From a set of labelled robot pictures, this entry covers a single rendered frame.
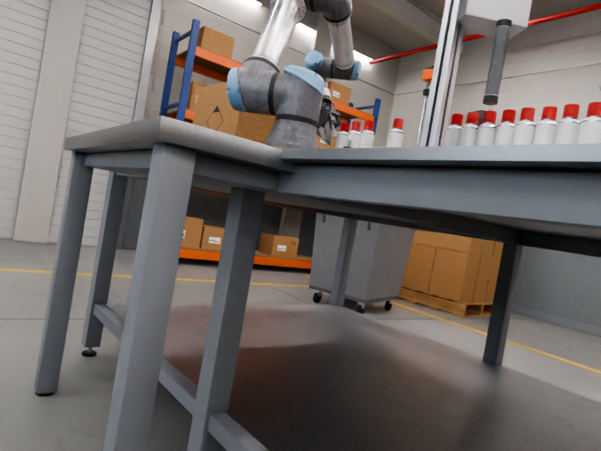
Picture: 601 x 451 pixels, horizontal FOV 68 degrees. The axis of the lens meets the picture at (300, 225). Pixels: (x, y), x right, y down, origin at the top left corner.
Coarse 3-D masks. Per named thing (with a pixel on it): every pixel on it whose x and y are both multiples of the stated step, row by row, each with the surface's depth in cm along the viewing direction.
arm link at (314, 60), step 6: (312, 54) 174; (318, 54) 173; (306, 60) 174; (312, 60) 173; (318, 60) 172; (324, 60) 174; (330, 60) 174; (306, 66) 175; (312, 66) 173; (318, 66) 173; (324, 66) 174; (330, 66) 173; (318, 72) 176; (324, 72) 175; (324, 78) 182; (330, 78) 177
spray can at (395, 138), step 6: (396, 120) 149; (402, 120) 149; (396, 126) 148; (390, 132) 149; (396, 132) 148; (402, 132) 148; (390, 138) 148; (396, 138) 148; (402, 138) 149; (390, 144) 148; (396, 144) 148
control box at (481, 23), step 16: (464, 0) 116; (480, 0) 114; (496, 0) 114; (512, 0) 115; (528, 0) 115; (464, 16) 115; (480, 16) 114; (496, 16) 114; (512, 16) 115; (528, 16) 115; (480, 32) 122; (512, 32) 119
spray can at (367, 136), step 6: (366, 126) 158; (372, 126) 158; (360, 132) 159; (366, 132) 157; (372, 132) 158; (360, 138) 158; (366, 138) 157; (372, 138) 158; (360, 144) 158; (366, 144) 157; (372, 144) 158
